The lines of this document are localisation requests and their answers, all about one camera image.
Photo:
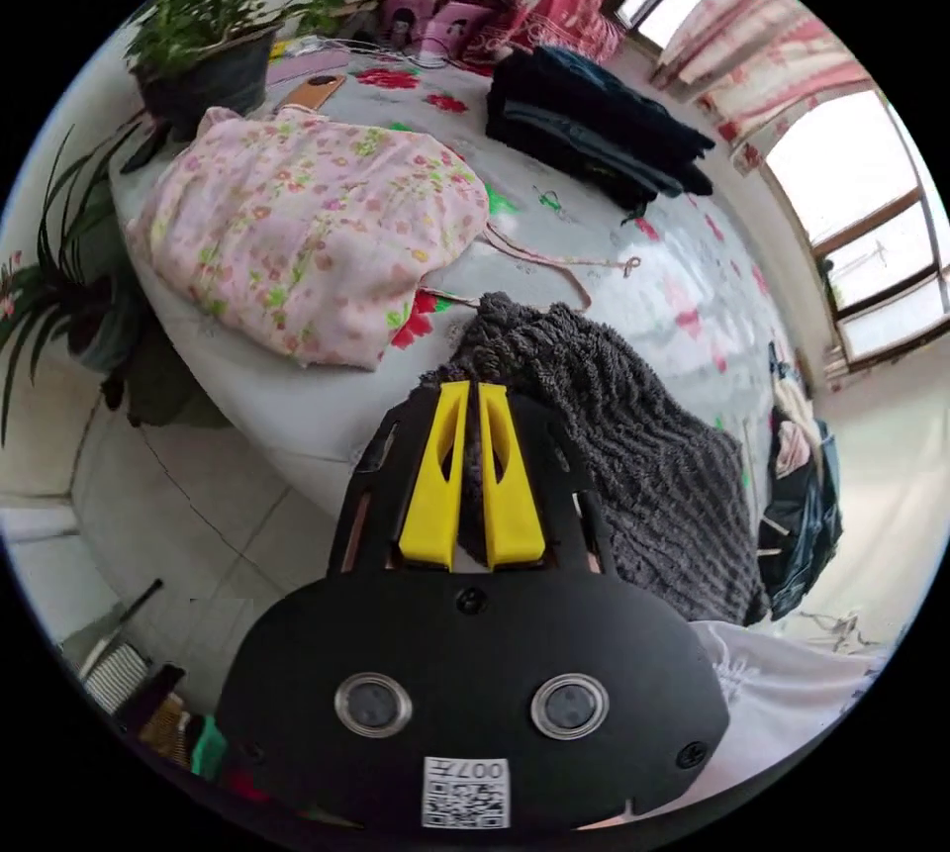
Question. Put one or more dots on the window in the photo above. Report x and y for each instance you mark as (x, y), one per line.
(861, 199)

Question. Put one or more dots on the pink floral garment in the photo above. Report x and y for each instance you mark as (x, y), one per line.
(312, 228)

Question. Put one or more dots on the pink box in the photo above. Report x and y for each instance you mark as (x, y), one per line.
(434, 28)

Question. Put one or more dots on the dark gray fleece shorts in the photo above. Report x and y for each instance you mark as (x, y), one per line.
(638, 436)

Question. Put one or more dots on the pink patterned curtain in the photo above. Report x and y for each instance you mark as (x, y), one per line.
(757, 58)

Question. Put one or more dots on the bed with floral sheet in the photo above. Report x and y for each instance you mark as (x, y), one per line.
(594, 258)

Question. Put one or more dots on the pile of clothes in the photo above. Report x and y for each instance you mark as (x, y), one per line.
(594, 125)

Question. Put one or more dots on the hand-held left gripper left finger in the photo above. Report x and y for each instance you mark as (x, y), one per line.
(429, 496)

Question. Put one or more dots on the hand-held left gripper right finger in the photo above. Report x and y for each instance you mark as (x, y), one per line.
(512, 503)

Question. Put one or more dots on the black bag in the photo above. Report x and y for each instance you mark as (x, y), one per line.
(801, 503)

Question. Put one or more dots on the potted green leafy plant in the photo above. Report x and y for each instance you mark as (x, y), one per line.
(215, 50)

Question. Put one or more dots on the orange phone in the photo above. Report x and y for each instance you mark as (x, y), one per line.
(310, 93)

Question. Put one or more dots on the potted long-leaved plant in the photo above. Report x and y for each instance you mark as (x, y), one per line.
(67, 303)

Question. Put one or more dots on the person's body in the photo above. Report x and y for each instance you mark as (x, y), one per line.
(787, 703)

